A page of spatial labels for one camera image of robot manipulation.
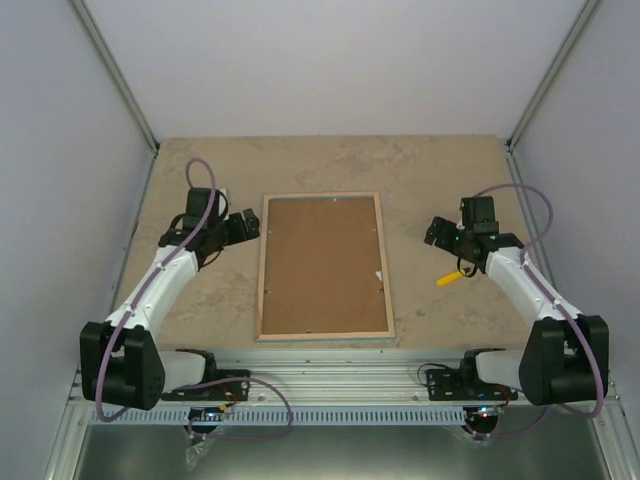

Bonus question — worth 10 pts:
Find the yellow handled screwdriver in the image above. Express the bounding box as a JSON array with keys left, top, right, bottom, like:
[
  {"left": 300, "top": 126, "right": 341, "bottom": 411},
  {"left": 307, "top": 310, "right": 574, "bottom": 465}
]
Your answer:
[{"left": 436, "top": 267, "right": 472, "bottom": 287}]

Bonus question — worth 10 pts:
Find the teal wooden picture frame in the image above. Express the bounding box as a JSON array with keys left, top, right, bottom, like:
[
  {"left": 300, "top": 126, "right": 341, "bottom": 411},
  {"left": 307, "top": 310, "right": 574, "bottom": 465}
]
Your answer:
[{"left": 255, "top": 191, "right": 396, "bottom": 342}]

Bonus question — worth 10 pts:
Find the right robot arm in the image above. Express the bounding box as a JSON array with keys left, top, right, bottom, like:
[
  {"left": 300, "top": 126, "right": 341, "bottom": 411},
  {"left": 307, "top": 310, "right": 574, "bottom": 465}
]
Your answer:
[{"left": 425, "top": 196, "right": 609, "bottom": 406}]

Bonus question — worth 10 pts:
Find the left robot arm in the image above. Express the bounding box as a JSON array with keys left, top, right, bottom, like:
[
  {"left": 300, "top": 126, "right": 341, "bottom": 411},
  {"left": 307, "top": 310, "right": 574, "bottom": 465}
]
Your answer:
[{"left": 79, "top": 187, "right": 260, "bottom": 410}]

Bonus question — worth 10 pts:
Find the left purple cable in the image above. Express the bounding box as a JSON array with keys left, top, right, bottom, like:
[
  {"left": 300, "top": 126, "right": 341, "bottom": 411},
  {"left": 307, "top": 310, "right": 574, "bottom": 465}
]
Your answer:
[{"left": 94, "top": 158, "right": 294, "bottom": 444}]

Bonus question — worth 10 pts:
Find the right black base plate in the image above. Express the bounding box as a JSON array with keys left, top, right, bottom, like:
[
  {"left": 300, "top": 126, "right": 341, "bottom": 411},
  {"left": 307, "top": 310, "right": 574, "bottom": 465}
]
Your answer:
[{"left": 424, "top": 368, "right": 470, "bottom": 402}]

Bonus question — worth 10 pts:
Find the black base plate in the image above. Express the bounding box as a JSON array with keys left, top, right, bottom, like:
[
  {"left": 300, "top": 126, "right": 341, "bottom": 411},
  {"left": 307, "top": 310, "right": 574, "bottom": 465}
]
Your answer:
[
  {"left": 424, "top": 368, "right": 470, "bottom": 402},
  {"left": 161, "top": 369, "right": 251, "bottom": 403}
]

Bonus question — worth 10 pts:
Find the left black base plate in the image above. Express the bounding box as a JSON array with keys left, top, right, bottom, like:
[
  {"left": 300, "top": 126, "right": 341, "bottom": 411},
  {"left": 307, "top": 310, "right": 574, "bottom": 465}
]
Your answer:
[{"left": 161, "top": 369, "right": 251, "bottom": 403}]

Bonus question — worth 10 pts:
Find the aluminium rail base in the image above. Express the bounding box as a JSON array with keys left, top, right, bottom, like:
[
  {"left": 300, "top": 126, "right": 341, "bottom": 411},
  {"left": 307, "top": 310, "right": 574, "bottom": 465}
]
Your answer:
[{"left": 67, "top": 348, "right": 621, "bottom": 407}]

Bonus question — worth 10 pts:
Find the slotted grey cable duct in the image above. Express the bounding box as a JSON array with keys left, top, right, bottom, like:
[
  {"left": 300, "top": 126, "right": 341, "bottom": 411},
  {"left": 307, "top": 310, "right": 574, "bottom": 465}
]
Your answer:
[{"left": 111, "top": 405, "right": 466, "bottom": 426}]

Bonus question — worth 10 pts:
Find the right aluminium corner post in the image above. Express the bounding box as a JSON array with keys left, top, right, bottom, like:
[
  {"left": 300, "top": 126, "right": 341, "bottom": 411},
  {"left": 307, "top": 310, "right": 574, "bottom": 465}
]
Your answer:
[{"left": 504, "top": 0, "right": 603, "bottom": 154}]

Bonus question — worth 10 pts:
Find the aluminium corner post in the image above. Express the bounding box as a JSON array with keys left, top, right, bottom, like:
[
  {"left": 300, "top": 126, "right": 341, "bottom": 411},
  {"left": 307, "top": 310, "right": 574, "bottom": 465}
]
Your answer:
[
  {"left": 504, "top": 0, "right": 603, "bottom": 154},
  {"left": 67, "top": 0, "right": 161, "bottom": 154}
]

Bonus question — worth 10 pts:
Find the left aluminium corner post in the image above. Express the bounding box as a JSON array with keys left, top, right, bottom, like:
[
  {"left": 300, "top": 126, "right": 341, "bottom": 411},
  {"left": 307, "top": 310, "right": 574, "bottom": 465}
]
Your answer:
[{"left": 67, "top": 0, "right": 161, "bottom": 154}]

